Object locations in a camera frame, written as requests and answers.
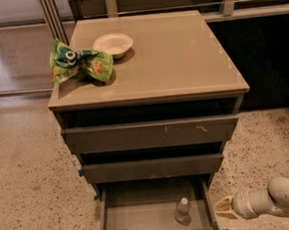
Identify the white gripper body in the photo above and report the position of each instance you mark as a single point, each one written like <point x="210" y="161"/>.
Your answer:
<point x="241" y="203"/>

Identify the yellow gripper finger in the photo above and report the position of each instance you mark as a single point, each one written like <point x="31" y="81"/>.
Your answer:
<point x="226" y="214"/>
<point x="224" y="203"/>

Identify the clear plastic water bottle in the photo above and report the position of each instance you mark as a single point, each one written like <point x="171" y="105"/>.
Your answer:
<point x="181" y="214"/>

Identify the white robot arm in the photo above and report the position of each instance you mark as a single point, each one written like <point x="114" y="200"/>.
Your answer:
<point x="278" y="188"/>

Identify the bottom grey open drawer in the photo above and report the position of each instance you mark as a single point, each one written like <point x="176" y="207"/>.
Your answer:
<point x="150" y="204"/>

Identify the grey drawer cabinet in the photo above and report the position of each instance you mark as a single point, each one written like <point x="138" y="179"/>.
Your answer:
<point x="175" y="69"/>

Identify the middle grey drawer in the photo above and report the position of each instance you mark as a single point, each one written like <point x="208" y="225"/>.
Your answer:
<point x="152" y="168"/>

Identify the top grey drawer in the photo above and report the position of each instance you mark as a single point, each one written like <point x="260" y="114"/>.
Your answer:
<point x="161" y="133"/>

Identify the white paper bowl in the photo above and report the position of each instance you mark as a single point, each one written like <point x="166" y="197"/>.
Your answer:
<point x="117" y="45"/>

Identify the green chip bag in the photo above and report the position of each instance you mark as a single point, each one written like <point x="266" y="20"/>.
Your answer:
<point x="66" y="63"/>

